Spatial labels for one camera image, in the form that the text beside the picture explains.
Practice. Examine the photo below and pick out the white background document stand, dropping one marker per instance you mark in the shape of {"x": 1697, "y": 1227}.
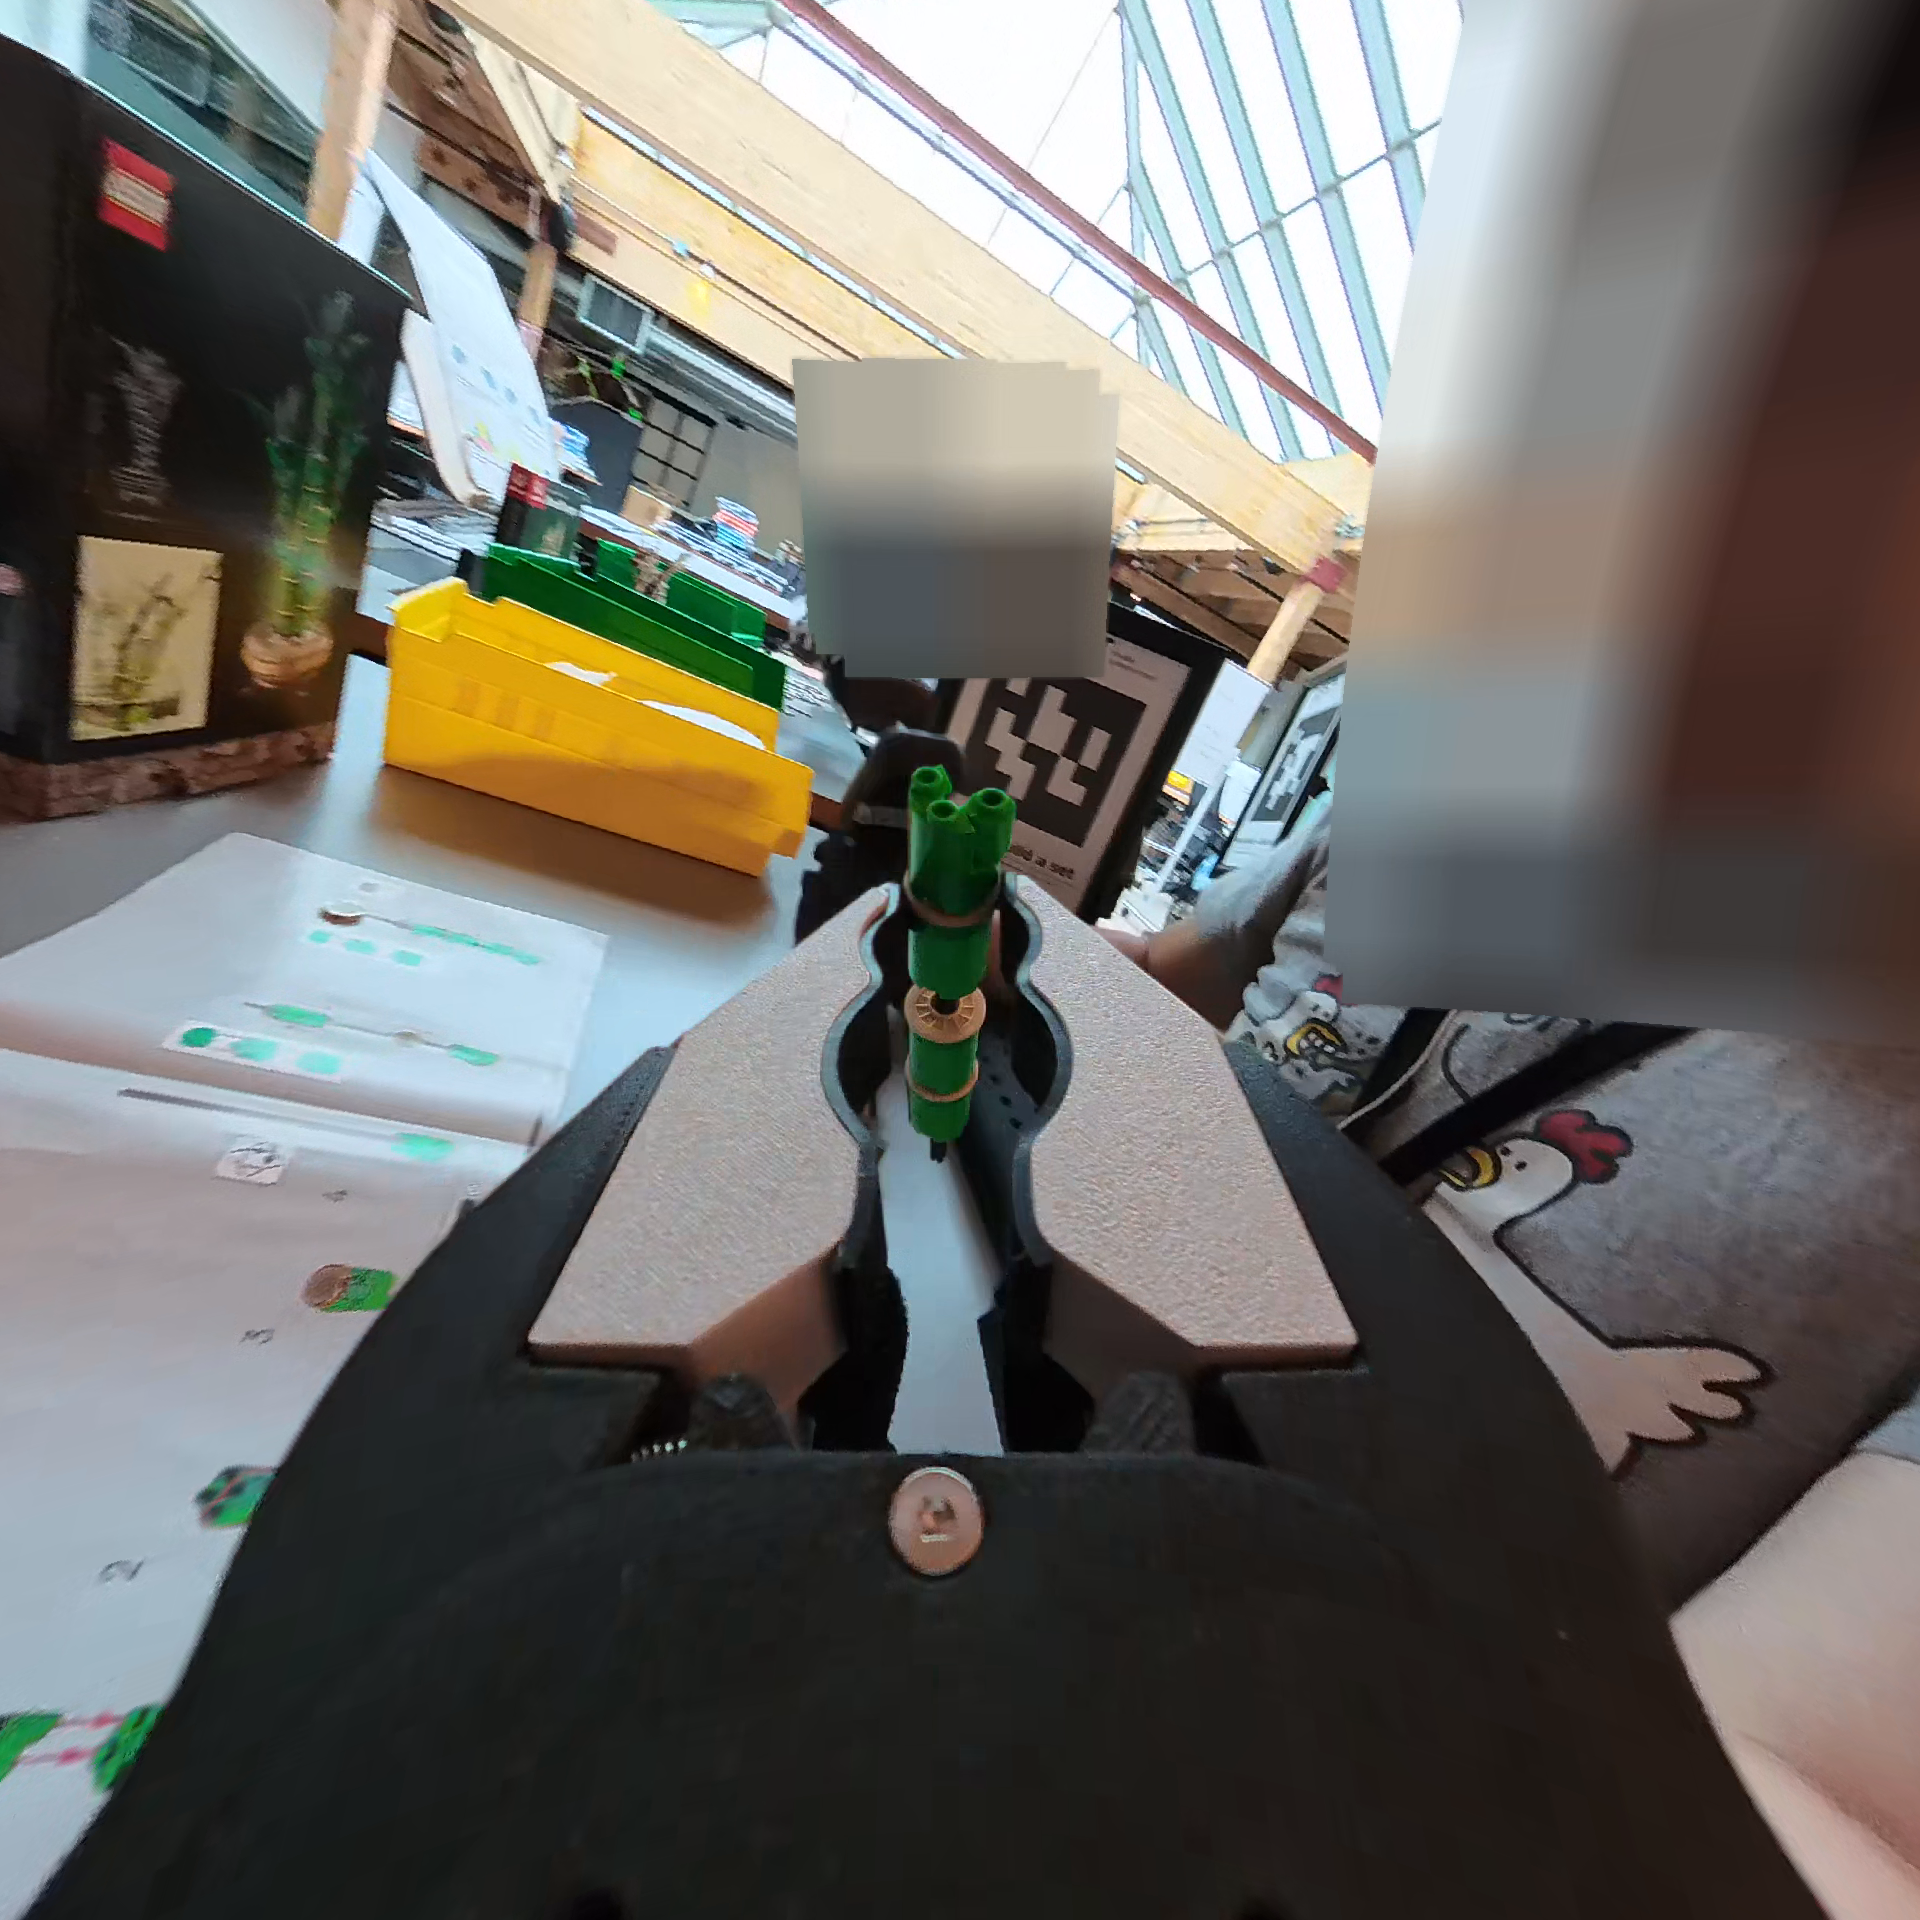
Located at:
{"x": 481, "y": 376}

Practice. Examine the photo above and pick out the black toy set box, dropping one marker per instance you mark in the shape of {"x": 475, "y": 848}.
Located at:
{"x": 195, "y": 376}

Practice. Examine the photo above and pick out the small dark toy box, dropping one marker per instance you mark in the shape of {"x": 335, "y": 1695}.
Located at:
{"x": 525, "y": 518}

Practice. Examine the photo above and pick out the shallow yellow storage bin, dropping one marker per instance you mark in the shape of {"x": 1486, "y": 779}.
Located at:
{"x": 600, "y": 766}

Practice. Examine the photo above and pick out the white paper bag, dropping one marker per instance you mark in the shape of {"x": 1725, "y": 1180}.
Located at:
{"x": 706, "y": 721}

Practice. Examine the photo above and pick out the green storage bin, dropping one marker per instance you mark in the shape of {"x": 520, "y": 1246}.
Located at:
{"x": 600, "y": 609}

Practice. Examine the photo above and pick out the white instruction booklet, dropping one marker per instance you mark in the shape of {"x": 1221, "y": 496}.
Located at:
{"x": 150, "y": 1201}

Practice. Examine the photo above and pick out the black framed marker sign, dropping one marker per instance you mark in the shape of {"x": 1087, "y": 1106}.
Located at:
{"x": 1290, "y": 766}
{"x": 1052, "y": 751}

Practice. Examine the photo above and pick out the person's right forearm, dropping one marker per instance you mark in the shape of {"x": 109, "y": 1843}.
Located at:
{"x": 1179, "y": 968}

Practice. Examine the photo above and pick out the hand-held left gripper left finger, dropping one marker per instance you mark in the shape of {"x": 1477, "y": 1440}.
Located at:
{"x": 721, "y": 1186}

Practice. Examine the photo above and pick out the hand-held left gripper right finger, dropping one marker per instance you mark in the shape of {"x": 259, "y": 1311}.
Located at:
{"x": 1186, "y": 1186}

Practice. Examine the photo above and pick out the green toy bamboo stem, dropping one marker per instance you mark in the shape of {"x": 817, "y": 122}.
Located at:
{"x": 945, "y": 945}

